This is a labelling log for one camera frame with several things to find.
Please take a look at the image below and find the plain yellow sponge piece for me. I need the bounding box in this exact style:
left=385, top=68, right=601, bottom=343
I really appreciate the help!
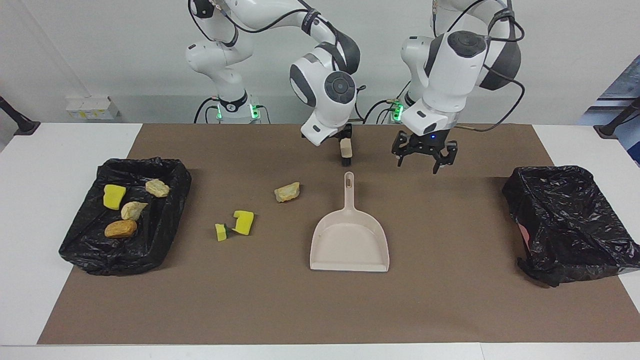
left=103, top=184, right=127, bottom=211

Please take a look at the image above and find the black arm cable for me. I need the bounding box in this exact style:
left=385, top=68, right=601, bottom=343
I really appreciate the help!
left=189, top=0, right=321, bottom=48
left=432, top=0, right=526, bottom=133

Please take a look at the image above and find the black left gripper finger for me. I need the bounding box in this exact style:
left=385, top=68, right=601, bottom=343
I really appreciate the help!
left=391, top=142, right=417, bottom=168
left=432, top=141, right=459, bottom=175

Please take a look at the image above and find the blue grey panel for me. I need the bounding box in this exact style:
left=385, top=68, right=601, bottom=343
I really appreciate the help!
left=576, top=55, right=640, bottom=167

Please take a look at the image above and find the beige blocky foam chunk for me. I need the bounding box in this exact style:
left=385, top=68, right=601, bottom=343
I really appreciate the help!
left=274, top=181, right=301, bottom=203

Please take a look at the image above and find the golden brown bread roll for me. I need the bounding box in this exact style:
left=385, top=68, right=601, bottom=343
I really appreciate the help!
left=104, top=219, right=138, bottom=239

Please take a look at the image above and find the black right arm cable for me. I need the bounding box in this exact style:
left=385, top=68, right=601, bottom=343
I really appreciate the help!
left=189, top=0, right=321, bottom=48

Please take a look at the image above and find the pale ridged foam chunk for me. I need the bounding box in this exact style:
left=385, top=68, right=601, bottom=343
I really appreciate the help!
left=120, top=201, right=149, bottom=221

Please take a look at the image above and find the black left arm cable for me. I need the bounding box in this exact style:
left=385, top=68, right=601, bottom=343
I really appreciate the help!
left=432, top=0, right=526, bottom=133

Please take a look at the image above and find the brown paper table mat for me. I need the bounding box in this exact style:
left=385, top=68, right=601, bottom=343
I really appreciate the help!
left=37, top=123, right=640, bottom=346

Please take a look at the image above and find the black-bagged bin with pink patch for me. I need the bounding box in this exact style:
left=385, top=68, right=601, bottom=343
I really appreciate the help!
left=502, top=165, right=640, bottom=288

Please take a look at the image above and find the orange striped croissant piece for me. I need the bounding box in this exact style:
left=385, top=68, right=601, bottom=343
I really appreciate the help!
left=145, top=178, right=171, bottom=198

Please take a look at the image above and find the beige plastic dustpan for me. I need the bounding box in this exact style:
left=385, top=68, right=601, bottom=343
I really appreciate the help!
left=309, top=171, right=390, bottom=273

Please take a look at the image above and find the white socket box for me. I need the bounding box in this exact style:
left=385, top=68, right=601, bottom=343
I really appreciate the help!
left=66, top=96, right=120, bottom=121

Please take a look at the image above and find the notched yellow sponge piece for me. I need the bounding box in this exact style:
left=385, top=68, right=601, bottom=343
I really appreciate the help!
left=231, top=210, right=255, bottom=236

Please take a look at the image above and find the black base cable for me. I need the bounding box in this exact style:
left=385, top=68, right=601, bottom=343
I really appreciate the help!
left=193, top=96, right=221, bottom=124

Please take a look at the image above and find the black stand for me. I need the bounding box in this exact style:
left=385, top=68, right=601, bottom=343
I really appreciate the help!
left=593, top=96, right=640, bottom=139
left=0, top=96, right=42, bottom=136

